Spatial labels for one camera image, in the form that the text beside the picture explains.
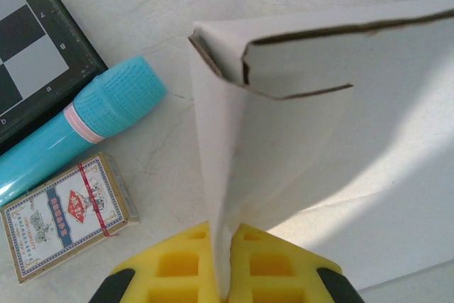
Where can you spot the playing card box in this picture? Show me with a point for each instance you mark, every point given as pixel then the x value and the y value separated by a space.
pixel 67 214

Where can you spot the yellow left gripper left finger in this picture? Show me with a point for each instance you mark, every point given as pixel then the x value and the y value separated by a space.
pixel 170 271

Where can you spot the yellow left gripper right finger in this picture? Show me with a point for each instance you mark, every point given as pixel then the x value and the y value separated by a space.
pixel 283 274

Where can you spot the white paper box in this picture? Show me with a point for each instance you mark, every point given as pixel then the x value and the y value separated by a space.
pixel 283 122

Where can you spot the teal marker pen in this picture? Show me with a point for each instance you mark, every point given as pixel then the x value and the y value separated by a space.
pixel 117 104

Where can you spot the black and grey chessboard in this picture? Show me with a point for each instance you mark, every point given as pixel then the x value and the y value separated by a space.
pixel 32 33

